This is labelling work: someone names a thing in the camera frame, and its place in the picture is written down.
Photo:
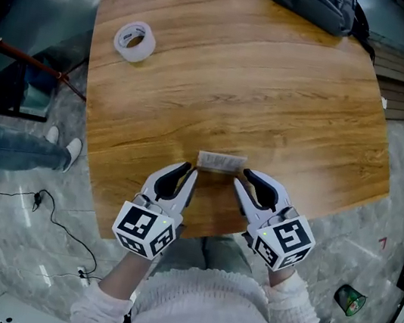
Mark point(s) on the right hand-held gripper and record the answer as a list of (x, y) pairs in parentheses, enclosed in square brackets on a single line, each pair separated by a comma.
[(288, 240)]

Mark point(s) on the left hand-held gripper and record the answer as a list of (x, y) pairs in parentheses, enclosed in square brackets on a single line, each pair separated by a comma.
[(137, 224)]

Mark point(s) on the white printed card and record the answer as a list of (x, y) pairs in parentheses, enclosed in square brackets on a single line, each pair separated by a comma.
[(221, 161)]

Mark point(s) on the person's right forearm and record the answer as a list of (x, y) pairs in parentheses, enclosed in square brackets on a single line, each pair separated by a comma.
[(293, 306)]

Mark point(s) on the person's left forearm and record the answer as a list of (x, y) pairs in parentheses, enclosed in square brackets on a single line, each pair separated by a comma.
[(125, 278)]

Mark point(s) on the person's grey trousers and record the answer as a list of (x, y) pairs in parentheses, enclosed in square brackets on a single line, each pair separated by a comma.
[(220, 256)]

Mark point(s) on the person's white knit sweater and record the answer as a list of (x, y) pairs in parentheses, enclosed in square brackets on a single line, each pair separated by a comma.
[(207, 311)]

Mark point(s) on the white power strip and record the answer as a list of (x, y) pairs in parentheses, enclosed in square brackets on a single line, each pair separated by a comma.
[(83, 277)]

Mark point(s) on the green mesh waste bin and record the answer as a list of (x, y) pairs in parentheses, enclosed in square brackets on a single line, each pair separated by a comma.
[(349, 299)]

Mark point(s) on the clear tape roll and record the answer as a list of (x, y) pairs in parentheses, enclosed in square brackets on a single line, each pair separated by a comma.
[(141, 51)]

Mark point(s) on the dark wooden pallet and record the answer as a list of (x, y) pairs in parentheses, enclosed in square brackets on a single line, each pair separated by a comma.
[(400, 75)]

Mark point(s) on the white board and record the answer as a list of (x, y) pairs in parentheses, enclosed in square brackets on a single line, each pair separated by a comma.
[(26, 315)]

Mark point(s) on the black metal rack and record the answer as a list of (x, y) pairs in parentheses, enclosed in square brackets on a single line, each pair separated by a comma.
[(0, 85)]

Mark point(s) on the red metal pole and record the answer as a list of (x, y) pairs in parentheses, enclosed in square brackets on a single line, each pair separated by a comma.
[(20, 54)]

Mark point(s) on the grey bag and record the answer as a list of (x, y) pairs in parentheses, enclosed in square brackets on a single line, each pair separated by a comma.
[(313, 3)]

